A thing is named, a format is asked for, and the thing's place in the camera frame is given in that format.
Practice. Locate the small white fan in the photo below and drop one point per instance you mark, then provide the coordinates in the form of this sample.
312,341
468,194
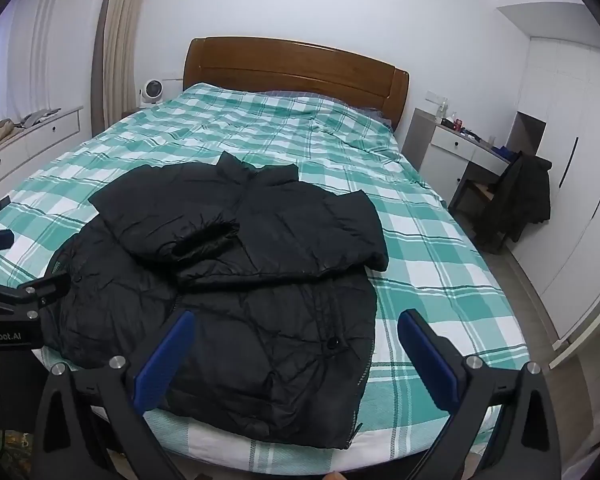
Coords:
153,91

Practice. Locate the wooden chair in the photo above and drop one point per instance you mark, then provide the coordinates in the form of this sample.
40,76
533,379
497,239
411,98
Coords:
477,192

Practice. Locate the blue cloth item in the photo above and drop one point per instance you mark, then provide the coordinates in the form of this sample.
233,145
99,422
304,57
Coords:
504,150

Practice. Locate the black puffer jacket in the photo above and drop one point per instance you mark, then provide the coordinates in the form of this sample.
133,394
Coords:
260,285

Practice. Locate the white wardrobe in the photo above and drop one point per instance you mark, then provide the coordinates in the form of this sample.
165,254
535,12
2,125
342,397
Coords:
580,170

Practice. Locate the clear bottle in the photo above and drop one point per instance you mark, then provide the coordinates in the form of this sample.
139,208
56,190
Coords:
443,110

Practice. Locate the wooden headboard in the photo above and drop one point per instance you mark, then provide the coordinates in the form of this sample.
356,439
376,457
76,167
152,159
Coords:
290,62

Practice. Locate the dark jacket on chair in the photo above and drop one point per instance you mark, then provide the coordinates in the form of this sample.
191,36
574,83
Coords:
522,195

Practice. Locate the white drawer cabinet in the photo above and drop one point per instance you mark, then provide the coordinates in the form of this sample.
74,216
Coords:
35,145

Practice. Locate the grey cloth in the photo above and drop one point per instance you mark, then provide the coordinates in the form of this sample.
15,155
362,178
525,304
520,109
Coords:
37,117

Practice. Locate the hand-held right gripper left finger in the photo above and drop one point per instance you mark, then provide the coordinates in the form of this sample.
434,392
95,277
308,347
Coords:
162,362

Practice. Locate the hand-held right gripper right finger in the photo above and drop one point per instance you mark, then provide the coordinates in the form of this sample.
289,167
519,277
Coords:
427,360

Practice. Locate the bed with green plaid blanket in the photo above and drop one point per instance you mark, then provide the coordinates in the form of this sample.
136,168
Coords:
330,160

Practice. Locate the beige curtain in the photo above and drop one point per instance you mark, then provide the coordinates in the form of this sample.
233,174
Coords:
125,35

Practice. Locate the white desk with drawer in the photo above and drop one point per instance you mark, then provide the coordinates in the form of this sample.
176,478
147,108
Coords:
450,152

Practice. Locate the white sheer curtain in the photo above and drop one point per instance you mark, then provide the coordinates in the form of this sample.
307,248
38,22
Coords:
30,45

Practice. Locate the white wall socket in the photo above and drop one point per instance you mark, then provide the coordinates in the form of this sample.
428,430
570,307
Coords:
432,96

